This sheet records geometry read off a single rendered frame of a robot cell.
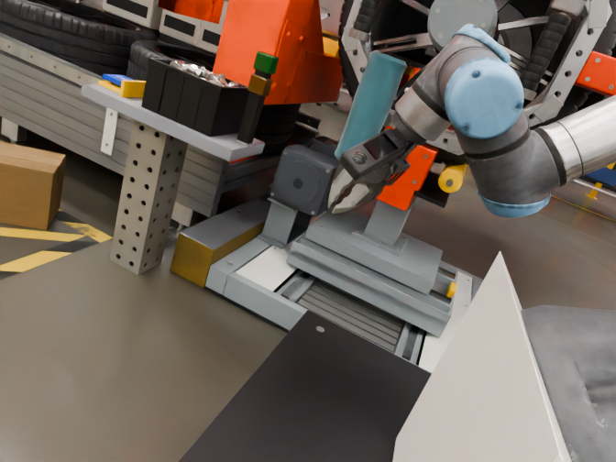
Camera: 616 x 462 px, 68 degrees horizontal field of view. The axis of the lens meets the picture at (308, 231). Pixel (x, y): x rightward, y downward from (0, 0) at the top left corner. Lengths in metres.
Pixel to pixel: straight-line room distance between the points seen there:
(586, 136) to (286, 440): 0.55
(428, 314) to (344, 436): 0.77
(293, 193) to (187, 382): 0.64
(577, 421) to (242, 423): 0.36
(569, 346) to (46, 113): 1.71
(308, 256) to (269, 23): 0.64
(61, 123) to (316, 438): 1.44
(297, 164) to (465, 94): 0.84
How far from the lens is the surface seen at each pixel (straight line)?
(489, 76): 0.62
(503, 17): 1.76
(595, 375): 0.41
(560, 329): 0.42
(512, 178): 0.69
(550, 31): 0.98
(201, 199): 1.48
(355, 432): 0.65
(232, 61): 1.29
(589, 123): 0.73
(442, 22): 1.06
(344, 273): 1.36
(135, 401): 1.01
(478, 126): 0.63
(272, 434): 0.60
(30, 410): 0.99
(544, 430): 0.30
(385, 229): 1.42
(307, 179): 1.38
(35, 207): 1.49
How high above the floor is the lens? 0.73
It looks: 22 degrees down
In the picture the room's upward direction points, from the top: 20 degrees clockwise
